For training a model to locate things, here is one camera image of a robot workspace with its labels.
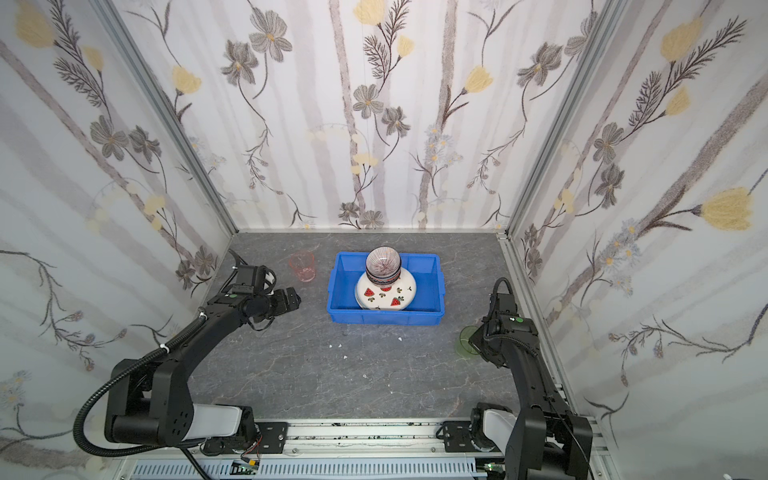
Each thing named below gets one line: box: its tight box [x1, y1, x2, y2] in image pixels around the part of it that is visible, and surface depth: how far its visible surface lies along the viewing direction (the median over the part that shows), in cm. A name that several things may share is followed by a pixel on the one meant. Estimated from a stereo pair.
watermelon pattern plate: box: [355, 268, 417, 311], surface depth 100 cm
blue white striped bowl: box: [366, 245, 402, 287], surface depth 97 cm
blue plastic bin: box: [326, 252, 446, 326], surface depth 97 cm
